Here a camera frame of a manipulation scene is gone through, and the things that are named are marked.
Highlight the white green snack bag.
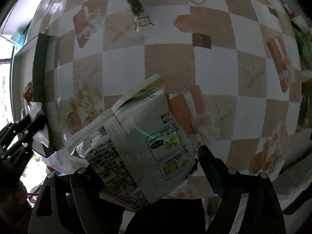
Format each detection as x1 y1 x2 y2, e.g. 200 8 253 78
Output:
66 74 198 211

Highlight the red snack packet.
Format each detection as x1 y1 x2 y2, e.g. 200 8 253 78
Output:
23 82 33 103

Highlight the white snack packet in bin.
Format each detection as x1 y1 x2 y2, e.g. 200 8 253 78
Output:
22 102 50 157

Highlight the dark green storage bin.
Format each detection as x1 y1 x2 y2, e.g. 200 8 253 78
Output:
12 32 58 152

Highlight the checkered patterned tablecloth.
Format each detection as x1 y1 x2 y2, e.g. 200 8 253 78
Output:
24 0 303 199

